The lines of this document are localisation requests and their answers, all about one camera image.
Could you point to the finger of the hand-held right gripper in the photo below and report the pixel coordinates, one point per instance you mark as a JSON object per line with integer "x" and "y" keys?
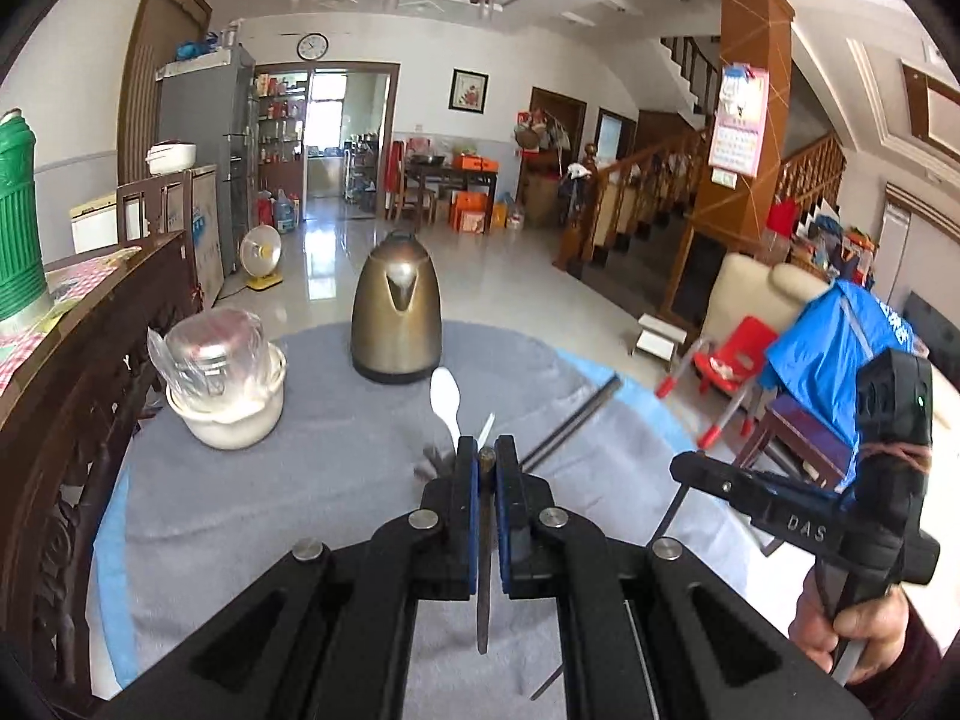
{"x": 712, "y": 476}

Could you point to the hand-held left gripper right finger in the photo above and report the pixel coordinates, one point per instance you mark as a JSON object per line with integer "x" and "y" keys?
{"x": 504, "y": 517}

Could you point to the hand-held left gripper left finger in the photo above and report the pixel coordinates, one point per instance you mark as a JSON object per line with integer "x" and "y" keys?
{"x": 471, "y": 510}

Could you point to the white plastic spoon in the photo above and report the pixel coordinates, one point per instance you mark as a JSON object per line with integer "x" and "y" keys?
{"x": 445, "y": 394}

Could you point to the person's right hand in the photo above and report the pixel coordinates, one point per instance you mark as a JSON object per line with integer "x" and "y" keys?
{"x": 870, "y": 619}

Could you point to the dark wooden stool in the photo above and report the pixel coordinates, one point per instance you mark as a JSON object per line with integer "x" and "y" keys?
{"x": 802, "y": 435}

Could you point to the blue cloth on chair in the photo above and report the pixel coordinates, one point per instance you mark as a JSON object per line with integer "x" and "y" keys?
{"x": 817, "y": 360}

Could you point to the white step stool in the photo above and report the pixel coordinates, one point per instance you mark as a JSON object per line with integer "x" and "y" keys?
{"x": 660, "y": 337}

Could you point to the grey table cloth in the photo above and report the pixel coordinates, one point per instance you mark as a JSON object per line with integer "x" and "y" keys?
{"x": 300, "y": 480}

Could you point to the cream sofa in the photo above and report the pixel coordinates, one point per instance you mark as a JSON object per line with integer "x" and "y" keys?
{"x": 742, "y": 292}

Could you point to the gold metal electric kettle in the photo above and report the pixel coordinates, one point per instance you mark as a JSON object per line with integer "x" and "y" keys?
{"x": 394, "y": 330}

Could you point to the orange wooden pillar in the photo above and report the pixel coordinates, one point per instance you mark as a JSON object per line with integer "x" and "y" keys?
{"x": 742, "y": 225}

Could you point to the red bag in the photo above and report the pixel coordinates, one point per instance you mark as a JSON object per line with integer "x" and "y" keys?
{"x": 781, "y": 217}

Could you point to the wooden stair railing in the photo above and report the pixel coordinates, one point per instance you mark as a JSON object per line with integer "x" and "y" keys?
{"x": 637, "y": 195}

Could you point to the clear plastic bag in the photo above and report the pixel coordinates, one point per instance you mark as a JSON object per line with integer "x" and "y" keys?
{"x": 217, "y": 360}

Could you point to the orange gift box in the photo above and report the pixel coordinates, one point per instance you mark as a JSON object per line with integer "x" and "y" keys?
{"x": 470, "y": 211}
{"x": 474, "y": 163}

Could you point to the short wooden railing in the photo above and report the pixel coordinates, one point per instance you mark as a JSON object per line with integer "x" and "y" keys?
{"x": 814, "y": 172}

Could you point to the round yellow fan heater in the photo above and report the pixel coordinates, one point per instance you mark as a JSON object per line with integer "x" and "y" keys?
{"x": 260, "y": 247}

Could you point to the dark wooden dining table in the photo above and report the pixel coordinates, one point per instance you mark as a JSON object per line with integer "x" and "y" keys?
{"x": 450, "y": 174}

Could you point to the blue water jug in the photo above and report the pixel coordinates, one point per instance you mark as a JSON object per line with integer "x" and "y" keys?
{"x": 283, "y": 214}

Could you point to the light blue table cover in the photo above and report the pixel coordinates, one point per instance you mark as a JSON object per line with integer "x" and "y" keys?
{"x": 112, "y": 562}

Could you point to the dark brown interior door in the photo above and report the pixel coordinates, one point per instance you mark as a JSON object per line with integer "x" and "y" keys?
{"x": 559, "y": 120}

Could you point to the carved dark wooden chair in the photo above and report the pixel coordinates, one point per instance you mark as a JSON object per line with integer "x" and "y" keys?
{"x": 67, "y": 427}

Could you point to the kitchen storage shelf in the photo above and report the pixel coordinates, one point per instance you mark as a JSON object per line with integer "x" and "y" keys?
{"x": 281, "y": 127}

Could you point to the wooden glass-front cabinet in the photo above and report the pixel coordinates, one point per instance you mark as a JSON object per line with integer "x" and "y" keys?
{"x": 150, "y": 210}

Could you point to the red checkered cloth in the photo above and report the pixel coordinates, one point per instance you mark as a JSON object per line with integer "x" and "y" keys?
{"x": 82, "y": 274}

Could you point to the white rice cooker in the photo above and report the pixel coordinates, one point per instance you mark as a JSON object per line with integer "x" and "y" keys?
{"x": 171, "y": 157}

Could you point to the grey refrigerator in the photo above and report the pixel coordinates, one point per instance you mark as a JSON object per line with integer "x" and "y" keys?
{"x": 195, "y": 112}

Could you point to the green thermos flask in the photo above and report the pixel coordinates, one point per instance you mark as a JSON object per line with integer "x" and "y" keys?
{"x": 19, "y": 240}

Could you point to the brown wooden door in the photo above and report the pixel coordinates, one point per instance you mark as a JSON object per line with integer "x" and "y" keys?
{"x": 157, "y": 37}

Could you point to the wall calendar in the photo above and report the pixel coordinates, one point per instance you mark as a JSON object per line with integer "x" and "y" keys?
{"x": 739, "y": 142}

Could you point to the framed wall picture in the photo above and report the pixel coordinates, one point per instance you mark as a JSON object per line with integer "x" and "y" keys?
{"x": 469, "y": 90}

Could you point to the round wall clock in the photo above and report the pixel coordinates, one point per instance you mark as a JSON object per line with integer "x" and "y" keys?
{"x": 313, "y": 46}

